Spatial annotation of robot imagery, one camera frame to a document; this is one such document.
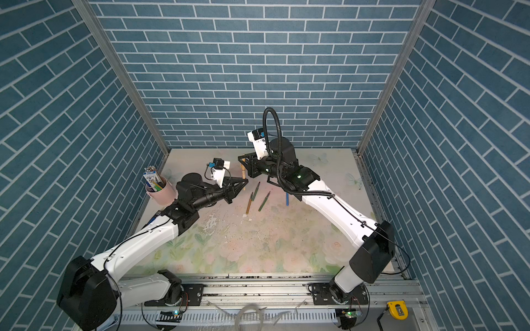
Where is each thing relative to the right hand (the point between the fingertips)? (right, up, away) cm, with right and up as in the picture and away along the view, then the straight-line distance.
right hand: (242, 159), depth 69 cm
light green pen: (+6, -19, +30) cm, 36 cm away
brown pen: (-1, -20, +30) cm, 36 cm away
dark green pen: (0, -18, +30) cm, 35 cm away
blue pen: (+17, -18, +33) cm, 41 cm away
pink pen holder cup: (-40, -16, +26) cm, 50 cm away
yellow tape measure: (+53, -51, 0) cm, 74 cm away
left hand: (+3, -8, +2) cm, 9 cm away
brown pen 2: (0, -3, 0) cm, 3 cm away
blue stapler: (-43, -25, +21) cm, 54 cm away
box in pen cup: (-42, -8, +19) cm, 47 cm away
